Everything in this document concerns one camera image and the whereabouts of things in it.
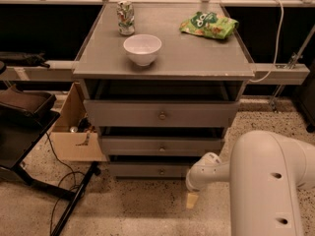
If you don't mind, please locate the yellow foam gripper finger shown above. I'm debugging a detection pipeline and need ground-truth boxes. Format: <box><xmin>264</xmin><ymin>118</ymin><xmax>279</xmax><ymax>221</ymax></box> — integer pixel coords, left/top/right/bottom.
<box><xmin>186</xmin><ymin>192</ymin><xmax>199</xmax><ymax>209</ymax></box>

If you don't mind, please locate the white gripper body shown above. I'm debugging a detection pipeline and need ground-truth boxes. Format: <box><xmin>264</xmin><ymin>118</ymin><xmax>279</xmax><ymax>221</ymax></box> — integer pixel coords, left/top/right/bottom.
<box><xmin>186</xmin><ymin>152</ymin><xmax>221</xmax><ymax>192</ymax></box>

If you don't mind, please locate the grey bottom drawer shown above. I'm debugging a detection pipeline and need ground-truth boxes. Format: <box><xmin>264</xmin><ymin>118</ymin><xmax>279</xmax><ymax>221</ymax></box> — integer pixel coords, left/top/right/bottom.
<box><xmin>108</xmin><ymin>163</ymin><xmax>190</xmax><ymax>178</ymax></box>

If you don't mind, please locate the grey drawer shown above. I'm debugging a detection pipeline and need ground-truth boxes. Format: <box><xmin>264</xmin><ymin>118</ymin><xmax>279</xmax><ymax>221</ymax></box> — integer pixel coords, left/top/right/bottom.
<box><xmin>100</xmin><ymin>137</ymin><xmax>223</xmax><ymax>156</ymax></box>
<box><xmin>84</xmin><ymin>100</ymin><xmax>239</xmax><ymax>128</ymax></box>
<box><xmin>108</xmin><ymin>163</ymin><xmax>190</xmax><ymax>178</ymax></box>

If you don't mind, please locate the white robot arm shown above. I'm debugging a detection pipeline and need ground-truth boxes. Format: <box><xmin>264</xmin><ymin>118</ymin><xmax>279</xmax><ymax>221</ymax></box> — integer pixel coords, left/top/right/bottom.
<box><xmin>186</xmin><ymin>131</ymin><xmax>315</xmax><ymax>236</ymax></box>

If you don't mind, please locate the grey middle drawer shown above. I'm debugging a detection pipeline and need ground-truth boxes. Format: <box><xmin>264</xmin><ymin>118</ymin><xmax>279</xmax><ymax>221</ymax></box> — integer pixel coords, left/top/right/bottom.
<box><xmin>100</xmin><ymin>137</ymin><xmax>223</xmax><ymax>156</ymax></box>

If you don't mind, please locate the grey drawer cabinet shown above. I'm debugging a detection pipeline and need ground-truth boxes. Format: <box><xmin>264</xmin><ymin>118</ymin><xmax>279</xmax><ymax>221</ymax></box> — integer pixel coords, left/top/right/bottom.
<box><xmin>74</xmin><ymin>3</ymin><xmax>254</xmax><ymax>166</ymax></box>

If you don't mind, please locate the grey top drawer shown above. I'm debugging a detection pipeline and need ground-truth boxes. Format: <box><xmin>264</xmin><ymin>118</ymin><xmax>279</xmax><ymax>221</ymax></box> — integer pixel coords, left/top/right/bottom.
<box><xmin>84</xmin><ymin>100</ymin><xmax>239</xmax><ymax>128</ymax></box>

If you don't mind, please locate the open cardboard box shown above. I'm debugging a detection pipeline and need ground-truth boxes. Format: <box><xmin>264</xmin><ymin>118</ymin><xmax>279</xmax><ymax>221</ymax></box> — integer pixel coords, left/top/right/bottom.
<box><xmin>50</xmin><ymin>83</ymin><xmax>106</xmax><ymax>161</ymax></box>

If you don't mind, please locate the white ceramic bowl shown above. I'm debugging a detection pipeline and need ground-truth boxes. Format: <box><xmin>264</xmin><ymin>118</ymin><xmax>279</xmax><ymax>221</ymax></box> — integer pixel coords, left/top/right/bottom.
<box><xmin>123</xmin><ymin>34</ymin><xmax>162</xmax><ymax>66</ymax></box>

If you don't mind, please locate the green snack bag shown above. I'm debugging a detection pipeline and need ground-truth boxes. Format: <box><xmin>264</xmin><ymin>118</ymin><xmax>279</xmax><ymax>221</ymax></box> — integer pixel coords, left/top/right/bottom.
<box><xmin>179</xmin><ymin>11</ymin><xmax>238</xmax><ymax>40</ymax></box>

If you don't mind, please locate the green patterned drink can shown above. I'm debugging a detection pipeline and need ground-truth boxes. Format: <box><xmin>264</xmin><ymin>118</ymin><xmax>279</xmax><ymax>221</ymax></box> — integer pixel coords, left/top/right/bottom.
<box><xmin>116</xmin><ymin>1</ymin><xmax>135</xmax><ymax>35</ymax></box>

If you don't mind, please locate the black rolling stand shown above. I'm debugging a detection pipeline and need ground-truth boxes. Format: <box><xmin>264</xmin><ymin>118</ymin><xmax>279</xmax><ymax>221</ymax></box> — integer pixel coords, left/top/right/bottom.
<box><xmin>0</xmin><ymin>82</ymin><xmax>100</xmax><ymax>236</ymax></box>

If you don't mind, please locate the metal rail frame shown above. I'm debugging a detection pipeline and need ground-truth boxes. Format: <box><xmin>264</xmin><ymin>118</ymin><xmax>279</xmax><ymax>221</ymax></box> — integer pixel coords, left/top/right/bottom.
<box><xmin>0</xmin><ymin>0</ymin><xmax>315</xmax><ymax>87</ymax></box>

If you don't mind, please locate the black floor cable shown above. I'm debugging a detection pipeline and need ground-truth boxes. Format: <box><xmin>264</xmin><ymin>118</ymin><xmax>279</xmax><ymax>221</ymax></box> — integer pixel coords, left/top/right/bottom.
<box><xmin>44</xmin><ymin>131</ymin><xmax>87</xmax><ymax>236</ymax></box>

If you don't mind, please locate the white hanging cable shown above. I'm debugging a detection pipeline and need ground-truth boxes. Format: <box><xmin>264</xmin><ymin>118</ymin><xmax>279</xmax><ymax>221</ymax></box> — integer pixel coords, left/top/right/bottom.
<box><xmin>248</xmin><ymin>0</ymin><xmax>285</xmax><ymax>84</ymax></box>

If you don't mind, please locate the black object on rail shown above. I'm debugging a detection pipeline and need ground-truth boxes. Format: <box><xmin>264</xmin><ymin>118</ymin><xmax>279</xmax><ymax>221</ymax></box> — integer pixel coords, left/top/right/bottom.
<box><xmin>0</xmin><ymin>52</ymin><xmax>50</xmax><ymax>68</ymax></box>

